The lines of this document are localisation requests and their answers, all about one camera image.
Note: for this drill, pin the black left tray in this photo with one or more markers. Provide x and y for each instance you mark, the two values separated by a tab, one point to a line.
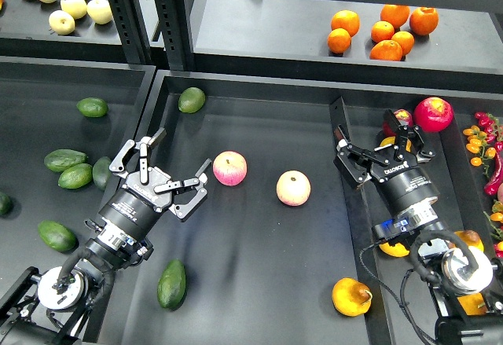
39	115

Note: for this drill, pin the dark avocado at left edge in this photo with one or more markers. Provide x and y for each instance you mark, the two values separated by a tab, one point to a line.
6	203

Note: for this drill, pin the red chili pepper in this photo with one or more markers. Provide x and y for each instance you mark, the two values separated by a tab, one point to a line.
495	181

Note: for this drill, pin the dark green avocado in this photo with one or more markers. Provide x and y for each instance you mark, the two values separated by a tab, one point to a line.
171	285
101	173

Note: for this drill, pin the dark red apple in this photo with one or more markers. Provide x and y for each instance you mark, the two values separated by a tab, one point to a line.
394	119

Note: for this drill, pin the cherry tomato bunch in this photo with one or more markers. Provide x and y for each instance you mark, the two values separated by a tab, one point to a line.
484	139

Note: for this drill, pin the yellow pear near red apple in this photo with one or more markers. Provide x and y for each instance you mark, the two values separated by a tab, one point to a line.
391	140

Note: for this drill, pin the light green avocado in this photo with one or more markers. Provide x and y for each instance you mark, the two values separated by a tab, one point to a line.
76	177

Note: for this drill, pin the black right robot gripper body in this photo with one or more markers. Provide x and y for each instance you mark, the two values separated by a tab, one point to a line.
402	185

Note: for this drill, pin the orange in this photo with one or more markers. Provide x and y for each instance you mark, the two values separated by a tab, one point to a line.
382	30
339	40
386	50
405	39
347	20
396	15
424	20

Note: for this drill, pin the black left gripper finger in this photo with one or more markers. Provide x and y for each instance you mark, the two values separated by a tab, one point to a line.
168	190
143	148

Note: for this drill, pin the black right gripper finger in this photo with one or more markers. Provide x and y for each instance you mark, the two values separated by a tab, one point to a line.
353	162
422	148

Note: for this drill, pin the black centre tray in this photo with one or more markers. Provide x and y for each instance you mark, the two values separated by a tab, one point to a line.
257	271

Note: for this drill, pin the green avocado in centre tray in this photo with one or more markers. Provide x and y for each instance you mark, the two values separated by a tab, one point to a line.
191	100

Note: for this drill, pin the green avocado lower left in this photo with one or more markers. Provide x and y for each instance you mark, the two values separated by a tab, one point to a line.
56	236

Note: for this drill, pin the pink red apple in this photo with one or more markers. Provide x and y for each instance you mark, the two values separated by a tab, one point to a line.
230	168

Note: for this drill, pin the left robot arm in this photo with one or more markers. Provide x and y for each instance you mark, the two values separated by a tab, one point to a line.
53	307

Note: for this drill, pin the black tray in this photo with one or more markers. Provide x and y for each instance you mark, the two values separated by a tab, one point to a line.
424	203
39	115
257	271

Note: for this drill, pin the yellow pear lower right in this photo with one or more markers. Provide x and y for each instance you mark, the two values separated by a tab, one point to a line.
473	305

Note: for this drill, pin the black metal shelf rack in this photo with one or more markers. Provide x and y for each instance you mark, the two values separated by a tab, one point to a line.
280	38

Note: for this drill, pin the yellow pear with brown stem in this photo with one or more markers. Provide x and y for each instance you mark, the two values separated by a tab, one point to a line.
351	298

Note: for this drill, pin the green avocado top left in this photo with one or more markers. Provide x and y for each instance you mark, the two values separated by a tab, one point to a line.
92	107

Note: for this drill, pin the large red apple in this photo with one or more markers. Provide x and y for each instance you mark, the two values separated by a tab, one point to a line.
433	114

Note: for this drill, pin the black right tray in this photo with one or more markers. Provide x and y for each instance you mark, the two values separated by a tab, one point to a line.
424	203

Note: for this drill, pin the pale pink apple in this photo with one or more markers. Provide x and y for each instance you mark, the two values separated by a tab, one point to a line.
293	188

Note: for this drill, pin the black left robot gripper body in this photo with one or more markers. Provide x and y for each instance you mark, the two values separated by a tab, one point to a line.
135	208

